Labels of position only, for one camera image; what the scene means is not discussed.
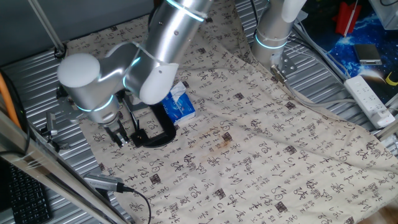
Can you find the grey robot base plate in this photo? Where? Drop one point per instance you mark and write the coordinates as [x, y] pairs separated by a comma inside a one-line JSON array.
[[287, 65]]

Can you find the grey vented adapter box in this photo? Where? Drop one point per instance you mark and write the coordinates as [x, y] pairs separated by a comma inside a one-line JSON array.
[[102, 182]]

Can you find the long black minute hand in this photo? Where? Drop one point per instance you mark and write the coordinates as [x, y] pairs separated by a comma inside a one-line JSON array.
[[137, 126]]

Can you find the white thin stick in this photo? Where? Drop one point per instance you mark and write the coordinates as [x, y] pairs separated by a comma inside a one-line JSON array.
[[350, 18]]

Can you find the yellow curved item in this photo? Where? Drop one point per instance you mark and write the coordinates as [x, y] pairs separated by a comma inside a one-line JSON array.
[[392, 83]]

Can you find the black square clock movement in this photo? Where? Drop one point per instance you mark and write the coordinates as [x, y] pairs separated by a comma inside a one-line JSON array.
[[140, 138]]

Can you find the blue tissue pack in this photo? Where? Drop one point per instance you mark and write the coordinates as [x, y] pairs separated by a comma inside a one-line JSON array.
[[180, 109]]

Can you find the white plastic box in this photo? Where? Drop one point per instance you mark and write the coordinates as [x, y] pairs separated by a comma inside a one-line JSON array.
[[387, 15]]

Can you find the beige calligraphy print cloth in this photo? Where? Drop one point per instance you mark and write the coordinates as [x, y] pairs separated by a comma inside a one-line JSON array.
[[248, 140]]

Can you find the white power strip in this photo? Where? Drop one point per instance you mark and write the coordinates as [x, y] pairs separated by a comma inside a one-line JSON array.
[[367, 99]]

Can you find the blue space print mat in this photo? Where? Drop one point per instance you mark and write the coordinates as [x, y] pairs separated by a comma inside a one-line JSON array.
[[348, 67]]

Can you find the silver flat device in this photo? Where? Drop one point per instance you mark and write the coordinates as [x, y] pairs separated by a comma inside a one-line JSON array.
[[367, 53]]

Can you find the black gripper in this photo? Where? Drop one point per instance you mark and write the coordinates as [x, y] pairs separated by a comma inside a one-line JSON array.
[[115, 128]]

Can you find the black keyboard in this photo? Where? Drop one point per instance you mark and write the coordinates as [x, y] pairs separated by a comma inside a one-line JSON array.
[[28, 196]]

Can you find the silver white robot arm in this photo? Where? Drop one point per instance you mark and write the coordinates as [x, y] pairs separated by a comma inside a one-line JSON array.
[[168, 37]]

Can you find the black metal C-clamp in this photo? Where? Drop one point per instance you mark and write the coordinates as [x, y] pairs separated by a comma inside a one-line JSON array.
[[168, 130]]

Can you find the grey metal pole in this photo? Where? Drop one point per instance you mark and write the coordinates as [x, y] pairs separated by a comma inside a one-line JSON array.
[[46, 28]]

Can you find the aluminium frame bar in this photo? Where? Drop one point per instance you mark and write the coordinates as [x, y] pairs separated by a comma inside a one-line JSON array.
[[46, 174]]

